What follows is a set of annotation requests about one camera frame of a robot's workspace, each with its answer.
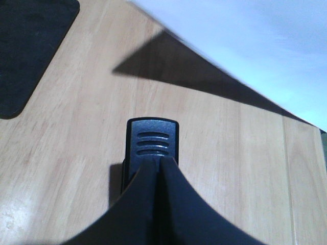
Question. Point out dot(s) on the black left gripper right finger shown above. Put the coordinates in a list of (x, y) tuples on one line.
[(186, 218)]

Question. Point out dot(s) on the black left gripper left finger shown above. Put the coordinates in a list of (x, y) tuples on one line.
[(131, 219)]

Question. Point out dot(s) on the black computer monitor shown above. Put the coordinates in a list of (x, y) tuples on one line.
[(31, 33)]

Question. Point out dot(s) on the white paper sheet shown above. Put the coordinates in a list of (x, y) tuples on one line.
[(277, 48)]

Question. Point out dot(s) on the black stapler with orange label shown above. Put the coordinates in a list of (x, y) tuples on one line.
[(148, 139)]

